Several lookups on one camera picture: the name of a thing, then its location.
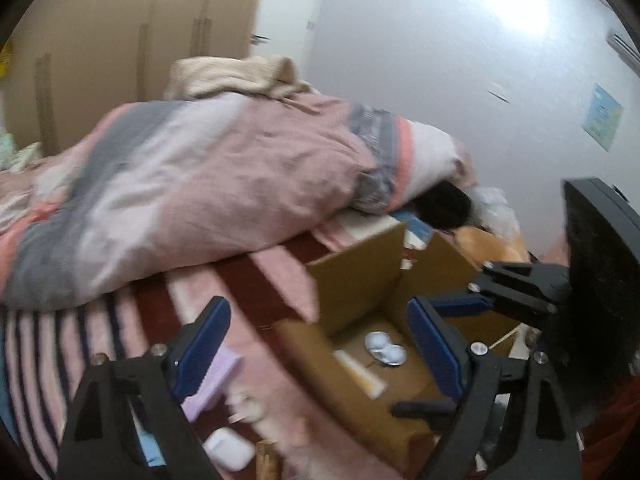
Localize white earbuds case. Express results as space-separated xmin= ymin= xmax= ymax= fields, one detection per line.
xmin=203 ymin=427 xmax=256 ymax=472

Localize pink tape dispenser with tape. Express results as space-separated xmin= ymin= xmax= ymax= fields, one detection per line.
xmin=226 ymin=392 xmax=266 ymax=425

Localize striped pink fleece blanket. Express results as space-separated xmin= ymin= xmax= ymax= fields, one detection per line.
xmin=1 ymin=210 xmax=434 ymax=479

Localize brown wooden wardrobe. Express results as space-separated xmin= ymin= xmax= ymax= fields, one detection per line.
xmin=1 ymin=0 xmax=257 ymax=155

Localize white wall switch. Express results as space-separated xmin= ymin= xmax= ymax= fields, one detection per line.
xmin=487 ymin=81 xmax=510 ymax=103

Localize purple rectangular box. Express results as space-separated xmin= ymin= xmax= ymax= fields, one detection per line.
xmin=181 ymin=344 xmax=243 ymax=422

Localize blue wall poster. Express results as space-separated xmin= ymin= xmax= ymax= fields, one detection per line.
xmin=582 ymin=84 xmax=624 ymax=152

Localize cream fleece blanket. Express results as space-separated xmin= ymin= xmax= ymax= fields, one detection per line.
xmin=164 ymin=55 xmax=312 ymax=100

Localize white tube in box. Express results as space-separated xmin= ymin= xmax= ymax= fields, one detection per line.
xmin=333 ymin=350 xmax=387 ymax=400

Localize pink grey patchwork duvet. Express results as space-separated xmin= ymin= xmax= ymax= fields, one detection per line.
xmin=1 ymin=92 xmax=475 ymax=311

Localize white air conditioner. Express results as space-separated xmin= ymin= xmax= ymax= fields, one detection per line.
xmin=606 ymin=30 xmax=640 ymax=70

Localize white door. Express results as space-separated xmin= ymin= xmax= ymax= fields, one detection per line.
xmin=250 ymin=0 xmax=322 ymax=79

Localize clear plastic bag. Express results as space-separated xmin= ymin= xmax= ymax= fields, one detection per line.
xmin=466 ymin=186 xmax=521 ymax=242

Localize brown cardboard box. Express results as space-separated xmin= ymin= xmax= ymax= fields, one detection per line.
xmin=276 ymin=224 xmax=478 ymax=479

